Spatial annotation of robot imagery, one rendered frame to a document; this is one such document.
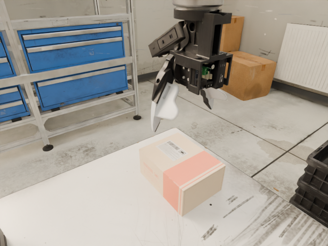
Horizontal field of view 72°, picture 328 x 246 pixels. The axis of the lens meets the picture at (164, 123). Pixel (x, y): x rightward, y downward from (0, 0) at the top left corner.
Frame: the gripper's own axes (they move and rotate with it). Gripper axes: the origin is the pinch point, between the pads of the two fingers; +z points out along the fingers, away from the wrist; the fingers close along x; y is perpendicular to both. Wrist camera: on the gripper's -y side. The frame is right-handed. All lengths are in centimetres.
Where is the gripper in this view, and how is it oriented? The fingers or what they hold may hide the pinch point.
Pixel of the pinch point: (182, 118)
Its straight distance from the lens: 45.4
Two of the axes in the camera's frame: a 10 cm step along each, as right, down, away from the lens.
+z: 0.0, 8.6, 5.2
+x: 8.0, -3.1, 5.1
